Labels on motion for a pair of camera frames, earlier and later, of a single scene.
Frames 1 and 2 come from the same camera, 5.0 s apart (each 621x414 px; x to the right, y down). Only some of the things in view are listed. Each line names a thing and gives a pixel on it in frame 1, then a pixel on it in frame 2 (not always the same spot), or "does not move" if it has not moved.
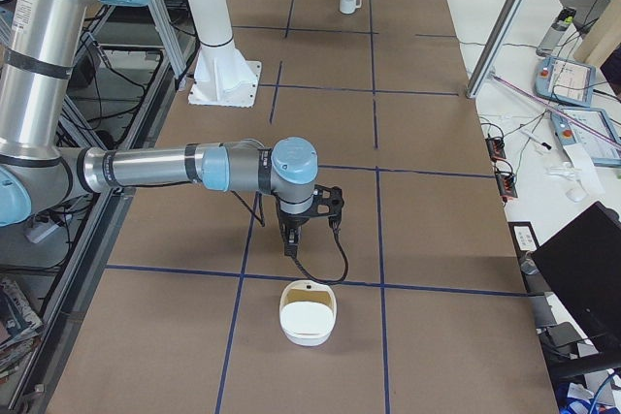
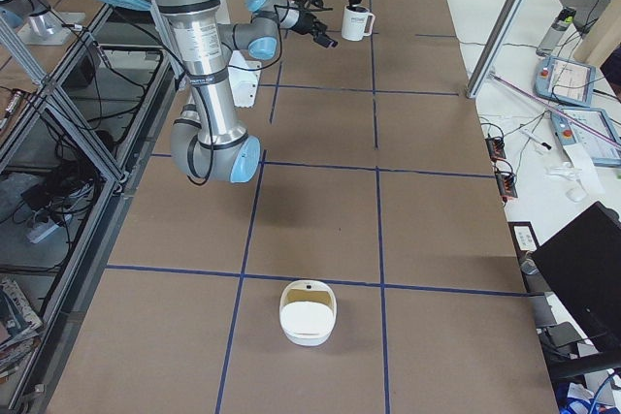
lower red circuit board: (506, 182) does not move
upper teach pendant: (565, 80) does not move
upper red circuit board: (495, 146) does not move
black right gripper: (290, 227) to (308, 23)
